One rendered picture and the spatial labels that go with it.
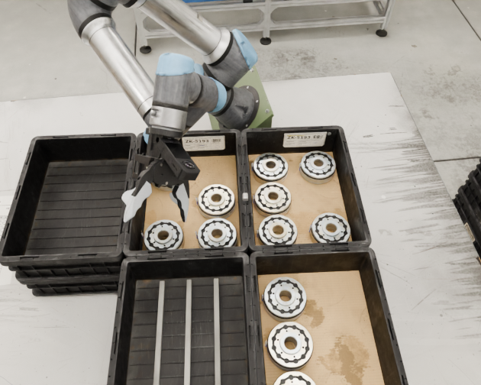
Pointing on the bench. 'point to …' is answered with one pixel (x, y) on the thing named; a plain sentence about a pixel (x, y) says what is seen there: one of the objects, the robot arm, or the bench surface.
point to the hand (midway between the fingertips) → (158, 224)
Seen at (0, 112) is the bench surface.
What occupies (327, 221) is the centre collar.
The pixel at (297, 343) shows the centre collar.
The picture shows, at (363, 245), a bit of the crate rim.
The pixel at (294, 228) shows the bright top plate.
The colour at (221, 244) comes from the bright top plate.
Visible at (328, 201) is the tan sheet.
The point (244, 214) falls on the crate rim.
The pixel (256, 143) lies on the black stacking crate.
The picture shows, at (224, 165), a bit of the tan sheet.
